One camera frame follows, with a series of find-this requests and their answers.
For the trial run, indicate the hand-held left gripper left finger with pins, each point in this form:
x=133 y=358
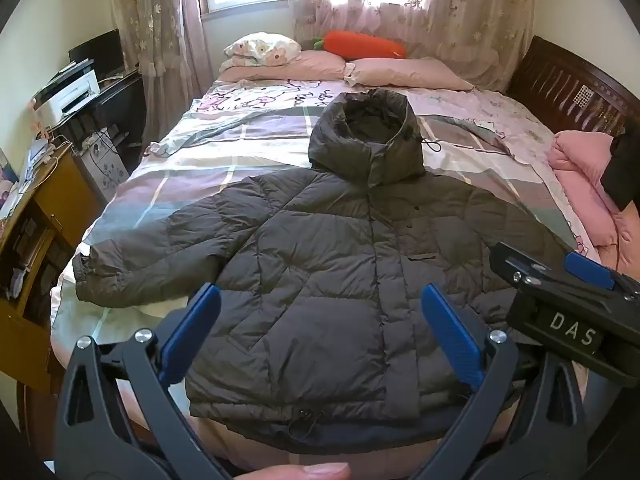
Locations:
x=192 y=330

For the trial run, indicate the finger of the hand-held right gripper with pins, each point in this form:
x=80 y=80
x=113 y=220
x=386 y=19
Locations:
x=590 y=267
x=525 y=262

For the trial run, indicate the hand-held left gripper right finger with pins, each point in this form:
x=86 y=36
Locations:
x=450 y=337

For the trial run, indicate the dark grey hooded puffer jacket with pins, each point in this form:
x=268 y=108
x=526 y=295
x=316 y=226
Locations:
x=325 y=260

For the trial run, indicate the person's right forearm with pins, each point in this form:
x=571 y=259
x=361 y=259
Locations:
x=622 y=170

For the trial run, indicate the person's left hand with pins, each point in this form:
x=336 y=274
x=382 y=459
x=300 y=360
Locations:
x=305 y=471

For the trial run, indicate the pink blanket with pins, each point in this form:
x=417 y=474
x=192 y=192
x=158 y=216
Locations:
x=580 y=175

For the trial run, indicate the bed with patterned sheet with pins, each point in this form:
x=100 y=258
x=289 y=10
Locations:
x=225 y=160

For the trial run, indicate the dark wooden bed board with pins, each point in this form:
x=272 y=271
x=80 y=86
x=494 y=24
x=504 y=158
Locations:
x=560 y=85

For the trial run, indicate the white floral box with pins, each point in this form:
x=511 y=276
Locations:
x=105 y=167

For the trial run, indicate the light wooden cabinet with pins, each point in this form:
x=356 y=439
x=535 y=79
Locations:
x=55 y=200

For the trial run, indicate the pink pillow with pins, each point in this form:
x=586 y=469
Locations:
x=295 y=66
x=405 y=72

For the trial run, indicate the dark desk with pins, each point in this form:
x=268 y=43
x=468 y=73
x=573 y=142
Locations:
x=125 y=105

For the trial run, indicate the pink floral lace curtain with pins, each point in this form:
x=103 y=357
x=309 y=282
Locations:
x=475 y=15

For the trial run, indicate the white printer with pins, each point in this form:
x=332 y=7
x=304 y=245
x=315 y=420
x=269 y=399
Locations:
x=67 y=97

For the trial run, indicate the orange carrot plush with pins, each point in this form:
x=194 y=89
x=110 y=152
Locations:
x=360 y=44

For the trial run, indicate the white floral pillow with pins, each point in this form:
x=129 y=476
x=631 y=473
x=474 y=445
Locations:
x=260 y=49

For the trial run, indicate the black monitor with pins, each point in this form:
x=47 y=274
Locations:
x=97 y=52

